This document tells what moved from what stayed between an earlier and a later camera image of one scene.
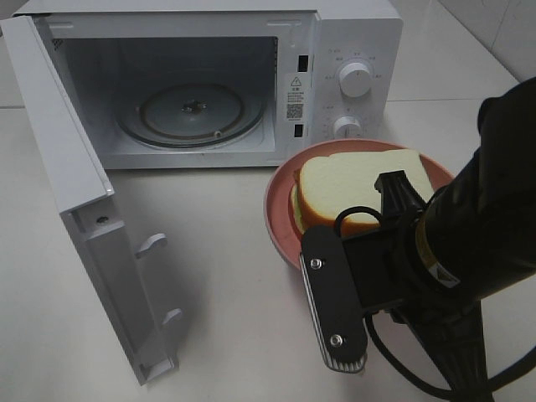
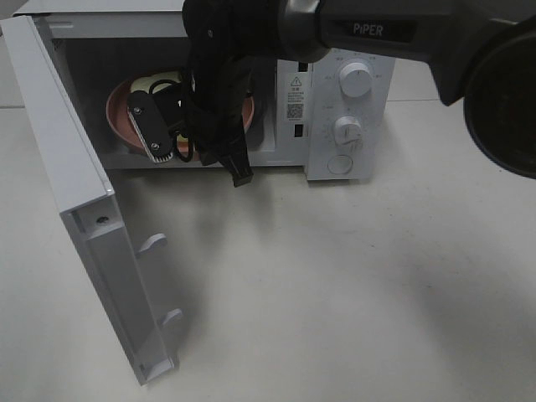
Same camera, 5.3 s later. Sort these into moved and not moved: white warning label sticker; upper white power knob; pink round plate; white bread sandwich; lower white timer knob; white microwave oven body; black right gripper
Moved: white bread sandwich; pink round plate; black right gripper
Not moved: lower white timer knob; white warning label sticker; white microwave oven body; upper white power knob
